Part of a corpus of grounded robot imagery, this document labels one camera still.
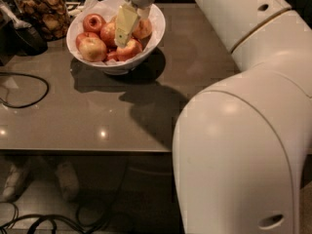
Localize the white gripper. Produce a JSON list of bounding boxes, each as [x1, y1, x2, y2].
[[114, 0, 155, 48]]

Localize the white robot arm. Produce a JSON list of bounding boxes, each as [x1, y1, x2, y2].
[[173, 0, 312, 234]]

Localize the small red apple bottom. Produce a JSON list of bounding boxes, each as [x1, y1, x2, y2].
[[105, 51, 118, 61]]

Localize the yellowish apple front left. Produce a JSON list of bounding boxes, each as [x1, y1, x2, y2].
[[78, 37, 107, 62]]

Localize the white ceramic bowl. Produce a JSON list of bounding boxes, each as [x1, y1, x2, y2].
[[65, 0, 167, 76]]

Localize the glass jar of dried chips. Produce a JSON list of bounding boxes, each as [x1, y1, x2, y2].
[[14, 0, 70, 41]]

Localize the right white shoe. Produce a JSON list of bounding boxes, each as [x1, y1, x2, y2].
[[56, 162, 79, 201]]

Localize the white shoe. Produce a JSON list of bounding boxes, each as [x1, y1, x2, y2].
[[56, 162, 79, 201], [2, 160, 30, 202]]

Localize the left white shoe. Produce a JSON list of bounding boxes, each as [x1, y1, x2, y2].
[[2, 160, 30, 202]]

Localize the black appliance with white handle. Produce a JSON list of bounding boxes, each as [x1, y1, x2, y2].
[[0, 0, 48, 56]]

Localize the black cable on table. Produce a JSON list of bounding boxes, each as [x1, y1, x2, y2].
[[0, 71, 50, 109]]

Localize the black cables on floor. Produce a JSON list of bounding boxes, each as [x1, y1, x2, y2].
[[0, 156, 135, 234]]

